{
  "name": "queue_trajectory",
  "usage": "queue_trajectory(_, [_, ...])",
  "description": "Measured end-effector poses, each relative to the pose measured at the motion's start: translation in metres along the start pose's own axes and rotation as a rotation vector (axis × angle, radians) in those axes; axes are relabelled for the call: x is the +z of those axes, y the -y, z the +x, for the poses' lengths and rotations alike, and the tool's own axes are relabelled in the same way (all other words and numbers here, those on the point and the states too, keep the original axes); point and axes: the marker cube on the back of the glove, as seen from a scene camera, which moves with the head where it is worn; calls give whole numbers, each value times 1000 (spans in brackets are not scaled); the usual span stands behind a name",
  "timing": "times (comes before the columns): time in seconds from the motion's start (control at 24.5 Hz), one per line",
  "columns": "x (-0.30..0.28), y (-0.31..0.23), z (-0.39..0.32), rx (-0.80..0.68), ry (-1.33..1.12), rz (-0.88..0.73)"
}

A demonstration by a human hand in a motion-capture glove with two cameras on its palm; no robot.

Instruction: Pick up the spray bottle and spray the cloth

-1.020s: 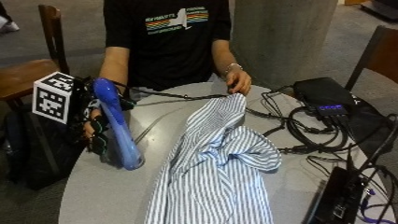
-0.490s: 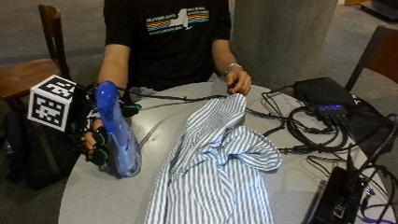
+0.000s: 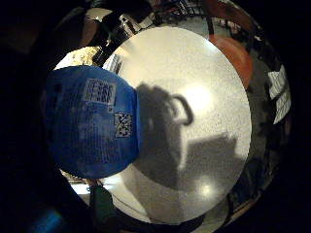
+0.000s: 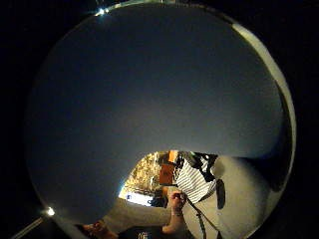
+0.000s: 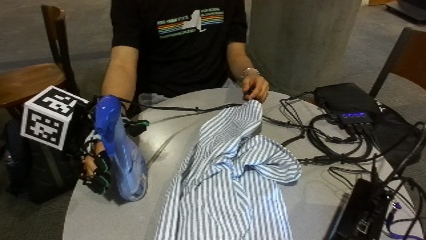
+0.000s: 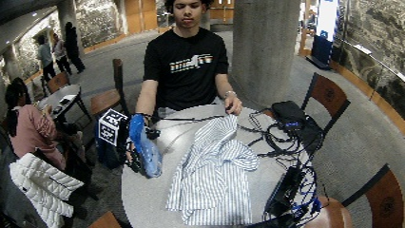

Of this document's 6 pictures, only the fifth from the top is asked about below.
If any blue white striped shirt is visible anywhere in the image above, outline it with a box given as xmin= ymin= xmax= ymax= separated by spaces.
xmin=153 ymin=99 xmax=303 ymax=240

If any the person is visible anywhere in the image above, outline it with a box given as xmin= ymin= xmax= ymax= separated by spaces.
xmin=100 ymin=0 xmax=271 ymax=104

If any bundle of black cables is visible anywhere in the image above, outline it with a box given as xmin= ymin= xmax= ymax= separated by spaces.
xmin=261 ymin=89 xmax=426 ymax=240

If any black flat device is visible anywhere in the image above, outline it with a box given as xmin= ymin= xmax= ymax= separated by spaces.
xmin=326 ymin=178 xmax=397 ymax=240

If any silver bracelet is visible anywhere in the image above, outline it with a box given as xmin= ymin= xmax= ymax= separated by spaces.
xmin=240 ymin=67 xmax=261 ymax=80

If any white marker cube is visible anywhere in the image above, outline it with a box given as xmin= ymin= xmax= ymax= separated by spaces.
xmin=19 ymin=85 xmax=90 ymax=151

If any concrete pillar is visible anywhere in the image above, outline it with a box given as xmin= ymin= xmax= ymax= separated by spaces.
xmin=245 ymin=0 xmax=363 ymax=97

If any black bag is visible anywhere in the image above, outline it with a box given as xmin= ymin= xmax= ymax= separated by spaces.
xmin=374 ymin=102 xmax=426 ymax=169

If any black hub with blue lights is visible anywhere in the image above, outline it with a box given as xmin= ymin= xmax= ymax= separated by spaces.
xmin=313 ymin=82 xmax=383 ymax=127

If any wooden chair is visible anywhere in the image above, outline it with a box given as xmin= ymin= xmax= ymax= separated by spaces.
xmin=367 ymin=26 xmax=426 ymax=98
xmin=0 ymin=4 xmax=81 ymax=108

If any black backpack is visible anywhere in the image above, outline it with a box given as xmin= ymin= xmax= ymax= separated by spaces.
xmin=3 ymin=115 xmax=86 ymax=205

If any black glove cable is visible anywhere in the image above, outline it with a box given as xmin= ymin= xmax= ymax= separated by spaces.
xmin=116 ymin=97 xmax=245 ymax=114

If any purple cable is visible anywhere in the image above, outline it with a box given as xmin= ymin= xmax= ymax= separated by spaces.
xmin=385 ymin=201 xmax=426 ymax=240

